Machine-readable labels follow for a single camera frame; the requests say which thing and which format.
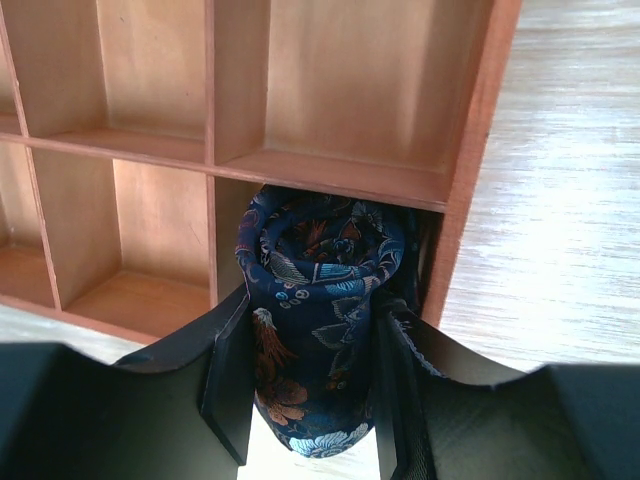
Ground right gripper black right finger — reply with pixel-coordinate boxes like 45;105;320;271
372;294;639;479

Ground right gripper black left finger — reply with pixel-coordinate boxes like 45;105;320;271
1;287;254;479

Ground navy floral tie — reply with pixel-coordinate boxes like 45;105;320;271
235;185;420;458

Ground orange compartment tray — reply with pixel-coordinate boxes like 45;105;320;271
1;1;521;343

